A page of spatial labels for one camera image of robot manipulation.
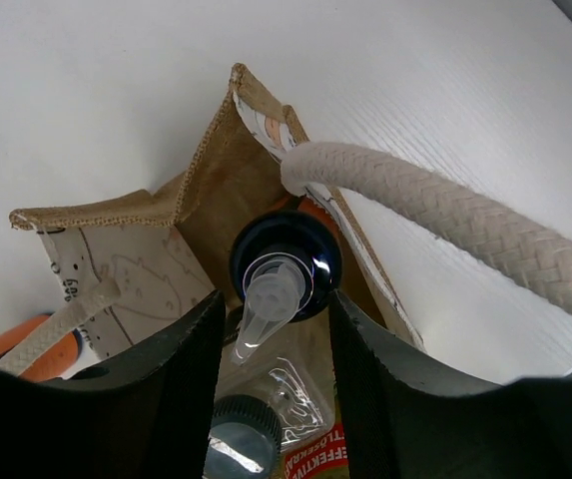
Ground yellow dish soap red cap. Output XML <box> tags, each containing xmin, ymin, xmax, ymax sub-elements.
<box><xmin>280</xmin><ymin>423</ymin><xmax>349</xmax><ymax>479</ymax></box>

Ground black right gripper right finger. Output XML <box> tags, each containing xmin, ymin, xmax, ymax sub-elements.
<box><xmin>328</xmin><ymin>292</ymin><xmax>572</xmax><ymax>478</ymax></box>

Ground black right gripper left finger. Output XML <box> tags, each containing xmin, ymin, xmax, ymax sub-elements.
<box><xmin>0</xmin><ymin>292</ymin><xmax>226</xmax><ymax>478</ymax></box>

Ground jute canvas tote bag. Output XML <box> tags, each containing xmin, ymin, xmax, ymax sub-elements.
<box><xmin>0</xmin><ymin>62</ymin><xmax>572</xmax><ymax>385</ymax></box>

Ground clear bottle dark cap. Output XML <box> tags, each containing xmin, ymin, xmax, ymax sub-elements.
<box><xmin>203</xmin><ymin>353</ymin><xmax>335</xmax><ymax>478</ymax></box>

